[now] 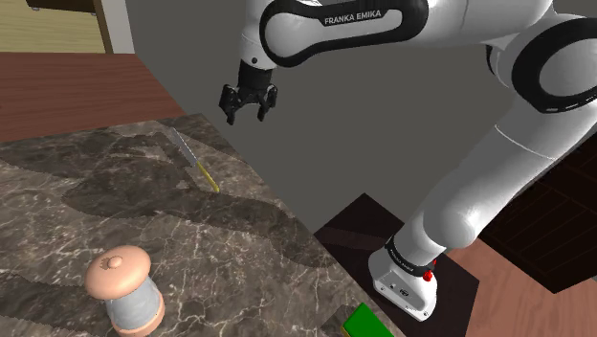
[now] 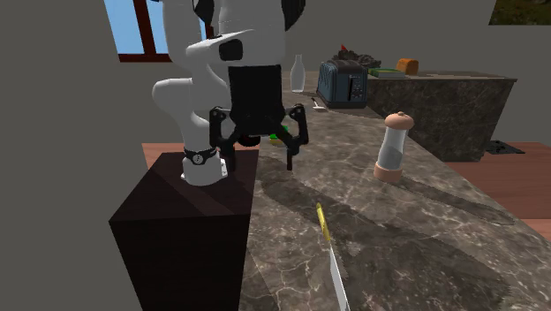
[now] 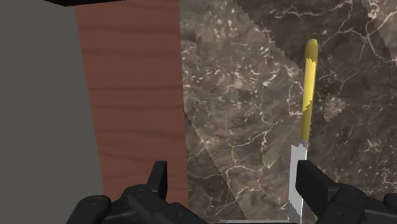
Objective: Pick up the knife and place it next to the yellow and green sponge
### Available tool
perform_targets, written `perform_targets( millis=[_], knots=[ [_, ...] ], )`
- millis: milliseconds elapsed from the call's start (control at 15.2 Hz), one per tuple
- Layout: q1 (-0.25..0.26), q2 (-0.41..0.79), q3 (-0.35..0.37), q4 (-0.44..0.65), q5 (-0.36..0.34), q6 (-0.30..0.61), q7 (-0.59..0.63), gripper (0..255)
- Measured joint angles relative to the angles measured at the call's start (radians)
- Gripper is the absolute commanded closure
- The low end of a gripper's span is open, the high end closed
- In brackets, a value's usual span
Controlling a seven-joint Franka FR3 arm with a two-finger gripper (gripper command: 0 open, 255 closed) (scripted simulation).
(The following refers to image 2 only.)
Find clear glass bottle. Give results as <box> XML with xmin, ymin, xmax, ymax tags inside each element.
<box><xmin>289</xmin><ymin>54</ymin><xmax>307</xmax><ymax>94</ymax></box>

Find clear pepper mill tan caps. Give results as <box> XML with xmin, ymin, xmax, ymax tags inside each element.
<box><xmin>372</xmin><ymin>110</ymin><xmax>416</xmax><ymax>184</ymax></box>

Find window with red frame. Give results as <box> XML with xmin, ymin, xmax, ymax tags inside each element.
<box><xmin>102</xmin><ymin>0</ymin><xmax>215</xmax><ymax>64</ymax></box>

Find green and yellow object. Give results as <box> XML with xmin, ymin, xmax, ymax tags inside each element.
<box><xmin>268</xmin><ymin>125</ymin><xmax>290</xmax><ymax>148</ymax></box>

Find dark blue toaster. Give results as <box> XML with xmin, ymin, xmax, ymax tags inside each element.
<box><xmin>316</xmin><ymin>59</ymin><xmax>370</xmax><ymax>110</ymax></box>

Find dark heap with red tip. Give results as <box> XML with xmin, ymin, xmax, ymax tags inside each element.
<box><xmin>330</xmin><ymin>43</ymin><xmax>382</xmax><ymax>70</ymax></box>

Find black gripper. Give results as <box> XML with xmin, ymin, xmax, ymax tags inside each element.
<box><xmin>208</xmin><ymin>64</ymin><xmax>310</xmax><ymax>174</ymax></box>

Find dark wall picture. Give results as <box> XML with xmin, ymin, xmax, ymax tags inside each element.
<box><xmin>488</xmin><ymin>0</ymin><xmax>551</xmax><ymax>26</ymax></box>

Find green book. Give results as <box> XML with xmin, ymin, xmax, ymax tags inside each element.
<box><xmin>367</xmin><ymin>66</ymin><xmax>407</xmax><ymax>80</ymax></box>

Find orange bread loaf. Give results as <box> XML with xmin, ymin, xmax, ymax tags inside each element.
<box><xmin>395</xmin><ymin>57</ymin><xmax>420</xmax><ymax>77</ymax></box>

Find yellow handled knife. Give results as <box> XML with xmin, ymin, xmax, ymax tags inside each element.
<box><xmin>315</xmin><ymin>201</ymin><xmax>352</xmax><ymax>311</ymax></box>

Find dark robot stand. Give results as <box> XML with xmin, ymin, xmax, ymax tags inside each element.
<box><xmin>108</xmin><ymin>148</ymin><xmax>260</xmax><ymax>311</ymax></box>

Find black flat object on floor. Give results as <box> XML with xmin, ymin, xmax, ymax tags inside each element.
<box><xmin>483</xmin><ymin>139</ymin><xmax>526</xmax><ymax>156</ymax></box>

